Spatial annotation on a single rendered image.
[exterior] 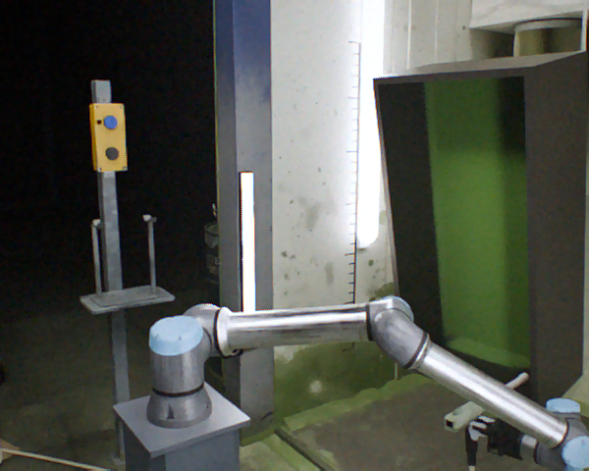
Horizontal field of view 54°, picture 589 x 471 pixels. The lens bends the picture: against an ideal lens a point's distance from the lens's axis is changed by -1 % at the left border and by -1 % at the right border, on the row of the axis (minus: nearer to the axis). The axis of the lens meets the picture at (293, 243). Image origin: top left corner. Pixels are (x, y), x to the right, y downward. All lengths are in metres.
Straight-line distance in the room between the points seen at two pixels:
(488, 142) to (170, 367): 1.42
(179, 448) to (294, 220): 1.30
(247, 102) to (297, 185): 0.44
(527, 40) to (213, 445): 2.46
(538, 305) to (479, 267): 0.55
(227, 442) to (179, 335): 0.34
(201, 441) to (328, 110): 1.61
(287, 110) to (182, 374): 1.33
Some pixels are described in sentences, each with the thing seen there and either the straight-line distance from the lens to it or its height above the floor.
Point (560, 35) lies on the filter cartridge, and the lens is 3.25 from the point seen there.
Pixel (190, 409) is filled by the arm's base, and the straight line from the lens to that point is 1.71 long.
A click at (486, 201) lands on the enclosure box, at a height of 1.17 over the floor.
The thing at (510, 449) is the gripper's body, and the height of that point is 0.47.
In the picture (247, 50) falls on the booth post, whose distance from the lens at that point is 2.48.
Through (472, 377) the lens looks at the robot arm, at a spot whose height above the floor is 0.82.
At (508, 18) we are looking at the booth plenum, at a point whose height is 1.99.
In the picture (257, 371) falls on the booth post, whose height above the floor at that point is 0.36.
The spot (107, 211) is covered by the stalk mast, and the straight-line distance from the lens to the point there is 2.46.
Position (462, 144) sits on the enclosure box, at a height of 1.39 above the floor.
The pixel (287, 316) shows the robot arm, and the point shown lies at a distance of 1.75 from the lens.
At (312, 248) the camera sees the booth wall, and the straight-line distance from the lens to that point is 2.72.
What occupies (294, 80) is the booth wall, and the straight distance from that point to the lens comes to 2.60.
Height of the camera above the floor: 1.48
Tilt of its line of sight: 12 degrees down
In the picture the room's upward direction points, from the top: straight up
